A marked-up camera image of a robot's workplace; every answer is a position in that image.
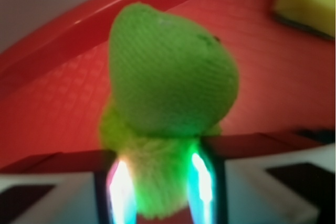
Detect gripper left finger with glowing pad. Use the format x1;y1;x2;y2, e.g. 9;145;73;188
1;151;137;223

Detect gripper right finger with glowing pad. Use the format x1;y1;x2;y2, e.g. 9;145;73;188
188;129;335;223

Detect green plush animal toy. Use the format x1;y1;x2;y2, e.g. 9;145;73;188
99;3;239;219

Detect red plastic tray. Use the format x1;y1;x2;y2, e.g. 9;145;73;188
1;0;335;169

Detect yellow sponge wedge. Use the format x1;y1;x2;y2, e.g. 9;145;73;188
272;0;335;40

